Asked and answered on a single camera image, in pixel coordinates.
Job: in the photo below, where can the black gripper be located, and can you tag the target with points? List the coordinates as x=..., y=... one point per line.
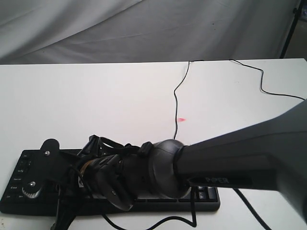
x=74, y=192

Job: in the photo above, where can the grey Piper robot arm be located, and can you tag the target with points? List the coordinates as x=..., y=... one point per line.
x=271, y=155

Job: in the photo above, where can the white backdrop cloth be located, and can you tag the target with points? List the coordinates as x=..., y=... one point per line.
x=122, y=31

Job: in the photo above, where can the black acer keyboard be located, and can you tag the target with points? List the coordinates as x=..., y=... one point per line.
x=14, y=202

